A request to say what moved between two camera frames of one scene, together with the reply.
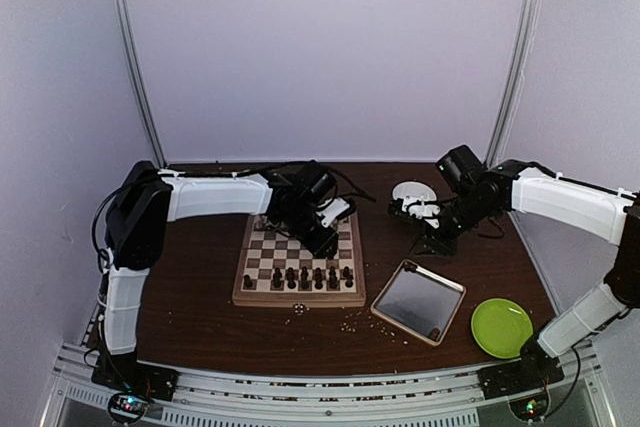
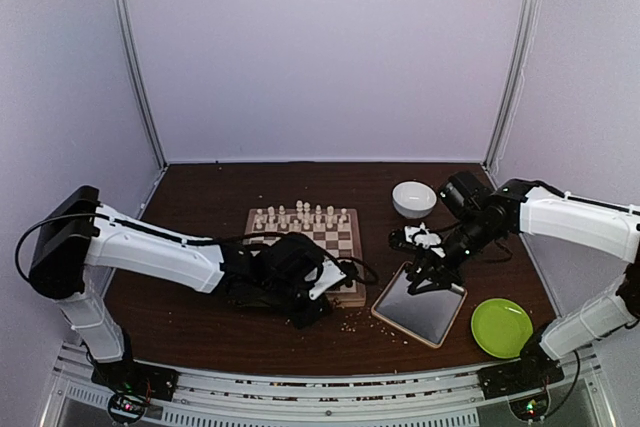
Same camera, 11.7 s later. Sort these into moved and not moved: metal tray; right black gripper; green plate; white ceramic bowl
Moved: right black gripper
Not moved: white ceramic bowl; metal tray; green plate
